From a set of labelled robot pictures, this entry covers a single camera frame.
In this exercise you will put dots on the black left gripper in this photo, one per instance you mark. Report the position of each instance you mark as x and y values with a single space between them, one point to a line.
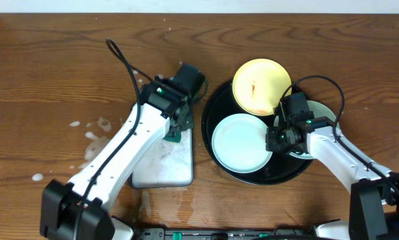
184 117

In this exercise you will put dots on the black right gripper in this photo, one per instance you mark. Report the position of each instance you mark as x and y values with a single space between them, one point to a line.
272 144

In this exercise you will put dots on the green yellow sponge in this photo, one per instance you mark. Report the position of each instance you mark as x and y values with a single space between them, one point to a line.
175 135

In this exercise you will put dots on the light blue plate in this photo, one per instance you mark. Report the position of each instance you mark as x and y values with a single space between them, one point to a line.
239 143

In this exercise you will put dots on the pale green plate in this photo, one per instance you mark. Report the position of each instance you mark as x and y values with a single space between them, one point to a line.
320 111

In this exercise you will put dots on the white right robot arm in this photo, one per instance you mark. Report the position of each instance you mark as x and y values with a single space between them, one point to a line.
373 188

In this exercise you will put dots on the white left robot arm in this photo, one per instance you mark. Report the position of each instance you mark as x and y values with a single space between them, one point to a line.
80 208

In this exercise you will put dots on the black round tray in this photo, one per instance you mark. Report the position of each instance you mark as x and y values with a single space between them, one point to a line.
280 167

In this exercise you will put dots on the yellow plate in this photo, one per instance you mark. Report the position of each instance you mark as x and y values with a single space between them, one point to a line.
258 85

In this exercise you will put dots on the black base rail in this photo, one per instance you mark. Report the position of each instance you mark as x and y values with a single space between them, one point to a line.
162 232

